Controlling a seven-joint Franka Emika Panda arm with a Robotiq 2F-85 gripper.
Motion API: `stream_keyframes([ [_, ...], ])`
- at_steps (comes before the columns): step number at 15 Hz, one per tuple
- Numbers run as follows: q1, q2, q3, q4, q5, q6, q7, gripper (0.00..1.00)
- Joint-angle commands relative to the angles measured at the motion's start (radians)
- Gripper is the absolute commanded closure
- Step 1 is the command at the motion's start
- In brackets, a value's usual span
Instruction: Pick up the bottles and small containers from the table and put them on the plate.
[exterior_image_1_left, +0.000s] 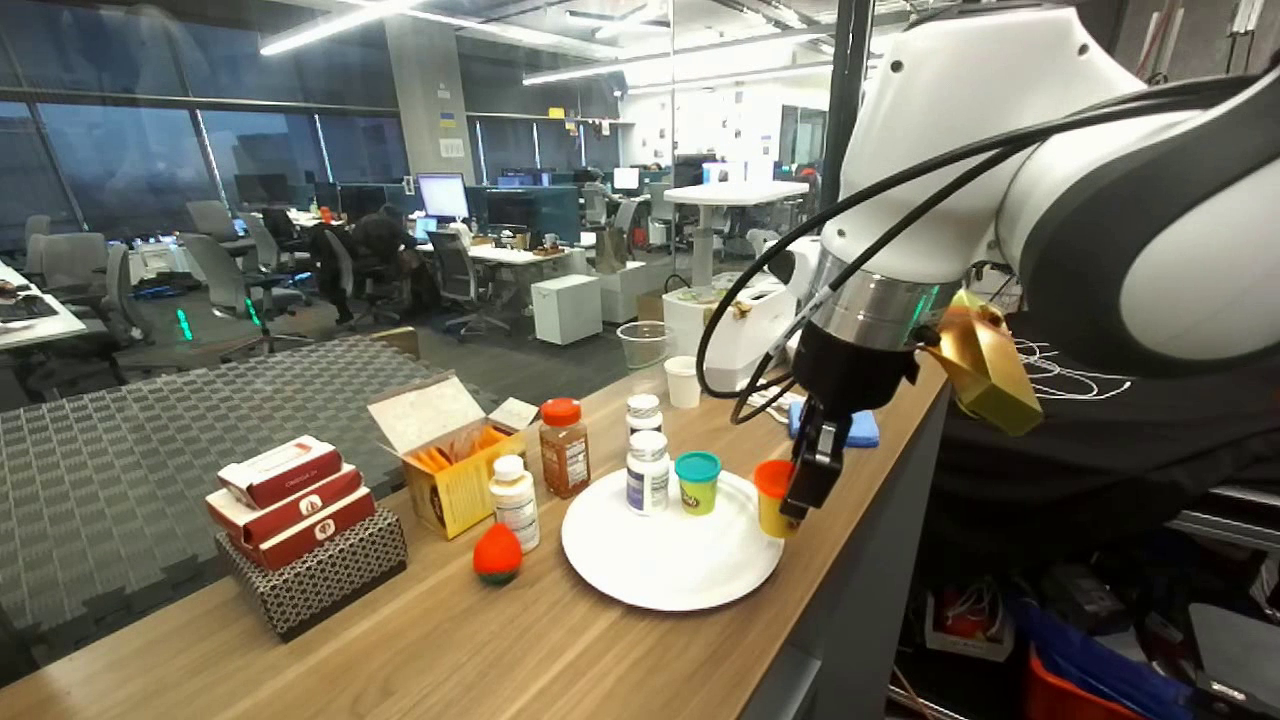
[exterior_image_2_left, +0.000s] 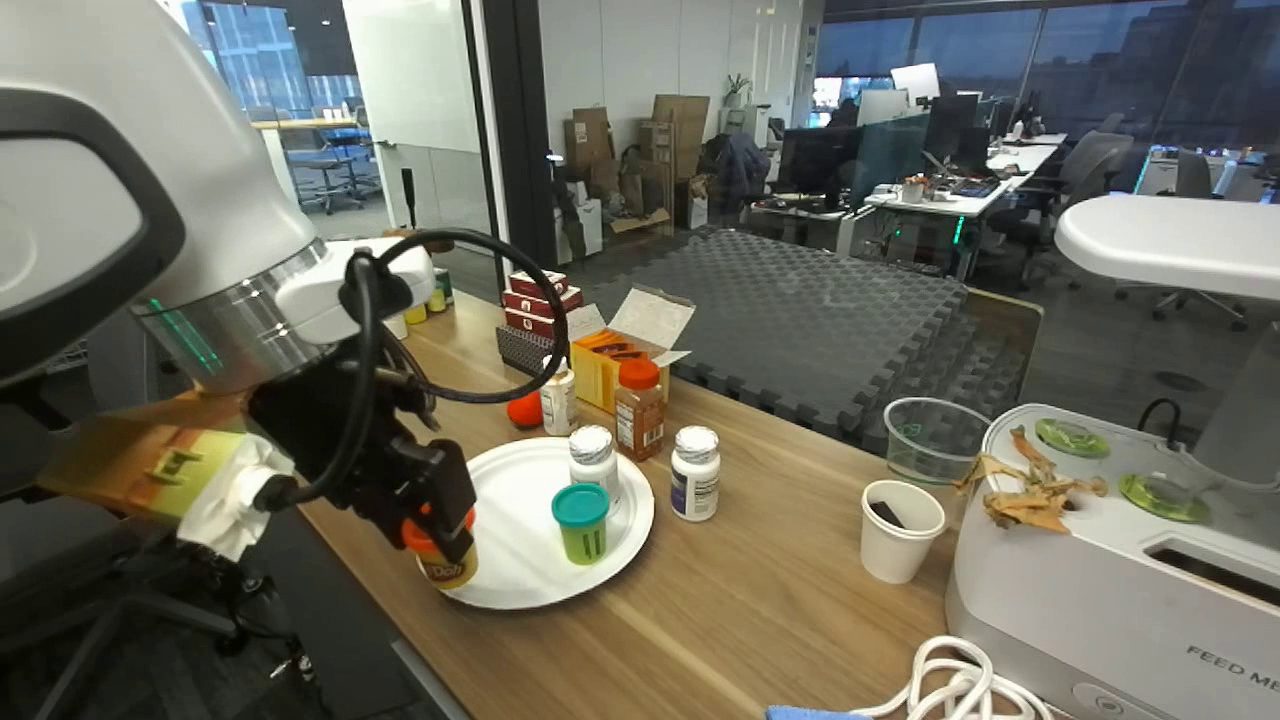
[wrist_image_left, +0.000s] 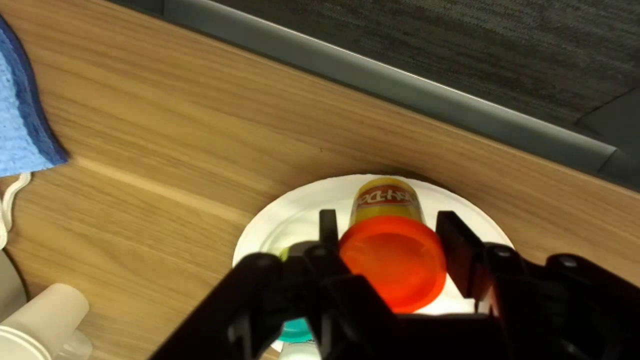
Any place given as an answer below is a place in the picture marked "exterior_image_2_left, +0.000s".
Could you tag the clear plastic cup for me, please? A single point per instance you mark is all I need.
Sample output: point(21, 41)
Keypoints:
point(933, 440)

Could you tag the brown cardboard box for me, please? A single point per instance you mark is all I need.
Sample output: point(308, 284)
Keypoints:
point(590, 149)
point(679, 147)

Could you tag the yellow green can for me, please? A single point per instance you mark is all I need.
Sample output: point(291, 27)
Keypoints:
point(428, 300)

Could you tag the red toy strawberry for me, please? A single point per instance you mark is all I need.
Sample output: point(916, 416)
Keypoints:
point(524, 409)

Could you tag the green toy vegetable slice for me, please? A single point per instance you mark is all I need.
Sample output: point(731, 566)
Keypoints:
point(1162, 497)
point(1075, 436)

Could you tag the white printer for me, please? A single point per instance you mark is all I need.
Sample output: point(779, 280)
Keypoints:
point(1092, 601)

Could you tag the grey foam floor mat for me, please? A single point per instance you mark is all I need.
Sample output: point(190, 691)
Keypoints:
point(802, 323)

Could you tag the white office desk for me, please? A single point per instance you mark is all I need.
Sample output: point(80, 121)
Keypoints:
point(942, 198)

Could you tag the brown dried food pieces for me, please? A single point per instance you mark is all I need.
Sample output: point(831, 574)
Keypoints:
point(1020, 497)

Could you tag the red flat box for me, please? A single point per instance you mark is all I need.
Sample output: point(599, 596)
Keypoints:
point(534, 324)
point(547, 305)
point(547, 280)

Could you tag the white paper cup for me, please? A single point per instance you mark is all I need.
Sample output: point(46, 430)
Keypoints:
point(901, 532)

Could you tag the white paper plate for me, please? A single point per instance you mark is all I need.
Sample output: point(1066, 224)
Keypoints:
point(523, 532)

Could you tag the white cloth wrap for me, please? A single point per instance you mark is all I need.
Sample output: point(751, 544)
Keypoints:
point(225, 514)

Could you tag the white pill bottle blue label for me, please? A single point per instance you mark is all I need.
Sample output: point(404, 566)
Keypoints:
point(695, 474)
point(595, 461)

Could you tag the computer monitor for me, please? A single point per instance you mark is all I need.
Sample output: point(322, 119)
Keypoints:
point(916, 83)

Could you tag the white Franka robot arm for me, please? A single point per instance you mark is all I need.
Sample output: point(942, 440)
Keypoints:
point(133, 160)

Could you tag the spice jar orange lid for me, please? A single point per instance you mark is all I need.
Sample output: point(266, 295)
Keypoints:
point(643, 409)

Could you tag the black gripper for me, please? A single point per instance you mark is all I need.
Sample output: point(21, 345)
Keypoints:
point(347, 426)

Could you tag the grey patterned box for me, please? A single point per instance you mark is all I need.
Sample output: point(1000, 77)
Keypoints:
point(523, 354)

